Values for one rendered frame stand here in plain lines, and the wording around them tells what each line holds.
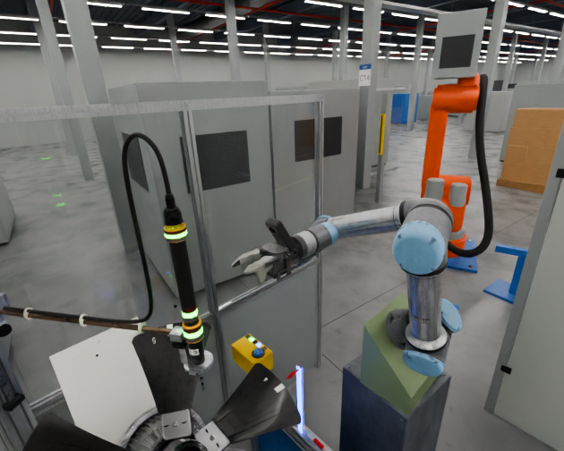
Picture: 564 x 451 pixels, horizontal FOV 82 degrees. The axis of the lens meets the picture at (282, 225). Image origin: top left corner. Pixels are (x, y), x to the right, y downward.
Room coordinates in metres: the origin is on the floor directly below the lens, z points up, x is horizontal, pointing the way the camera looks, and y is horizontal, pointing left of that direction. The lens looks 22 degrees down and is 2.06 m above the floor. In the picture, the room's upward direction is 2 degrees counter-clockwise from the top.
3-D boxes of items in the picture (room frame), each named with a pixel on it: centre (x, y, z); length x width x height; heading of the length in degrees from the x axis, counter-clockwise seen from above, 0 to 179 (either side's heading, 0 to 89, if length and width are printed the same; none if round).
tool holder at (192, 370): (0.61, 0.23, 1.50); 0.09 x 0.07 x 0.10; 77
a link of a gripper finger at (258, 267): (0.72, 0.06, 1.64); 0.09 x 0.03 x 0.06; 143
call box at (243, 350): (1.07, 0.15, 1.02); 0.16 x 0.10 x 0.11; 42
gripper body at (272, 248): (0.81, 0.00, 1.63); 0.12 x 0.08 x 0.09; 132
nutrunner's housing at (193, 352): (0.61, 0.22, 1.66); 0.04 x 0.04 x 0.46
